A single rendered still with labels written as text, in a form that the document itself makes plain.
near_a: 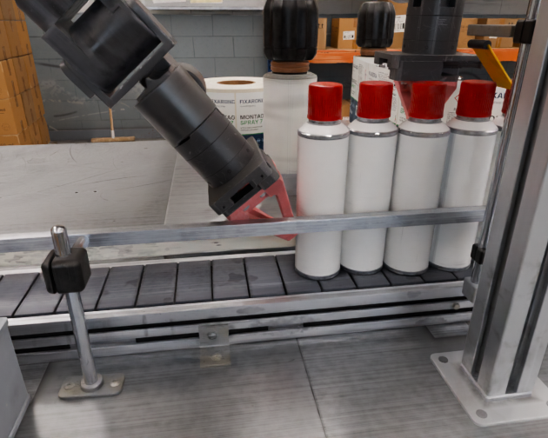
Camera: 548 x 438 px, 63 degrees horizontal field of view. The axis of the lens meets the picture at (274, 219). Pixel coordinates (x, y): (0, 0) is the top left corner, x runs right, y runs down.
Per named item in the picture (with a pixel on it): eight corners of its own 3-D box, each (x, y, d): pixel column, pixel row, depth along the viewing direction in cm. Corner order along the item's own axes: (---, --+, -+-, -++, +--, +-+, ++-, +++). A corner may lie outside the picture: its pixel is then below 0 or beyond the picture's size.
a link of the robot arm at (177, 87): (120, 102, 38) (170, 56, 37) (132, 89, 44) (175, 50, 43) (177, 161, 40) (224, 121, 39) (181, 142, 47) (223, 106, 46)
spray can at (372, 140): (377, 253, 54) (395, 78, 46) (387, 275, 50) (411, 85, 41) (334, 254, 54) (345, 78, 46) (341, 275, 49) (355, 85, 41)
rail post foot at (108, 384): (126, 374, 43) (125, 368, 42) (121, 395, 40) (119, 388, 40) (65, 379, 42) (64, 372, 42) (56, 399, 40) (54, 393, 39)
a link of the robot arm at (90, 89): (51, 63, 37) (123, -12, 35) (86, 53, 47) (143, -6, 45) (160, 165, 41) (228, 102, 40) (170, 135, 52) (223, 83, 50)
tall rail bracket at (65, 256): (119, 344, 47) (93, 197, 40) (106, 397, 40) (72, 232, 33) (87, 347, 46) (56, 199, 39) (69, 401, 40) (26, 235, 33)
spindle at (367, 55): (377, 128, 113) (389, 2, 101) (390, 136, 105) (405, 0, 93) (343, 129, 112) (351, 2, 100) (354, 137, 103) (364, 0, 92)
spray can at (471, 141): (452, 248, 55) (484, 77, 47) (479, 269, 51) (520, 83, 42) (415, 253, 54) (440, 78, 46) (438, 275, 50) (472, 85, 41)
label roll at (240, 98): (197, 140, 105) (193, 76, 100) (282, 140, 106) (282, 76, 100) (185, 165, 87) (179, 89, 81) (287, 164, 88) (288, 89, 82)
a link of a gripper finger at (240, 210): (308, 200, 52) (257, 140, 48) (324, 226, 45) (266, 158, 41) (263, 235, 53) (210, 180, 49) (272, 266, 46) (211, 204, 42)
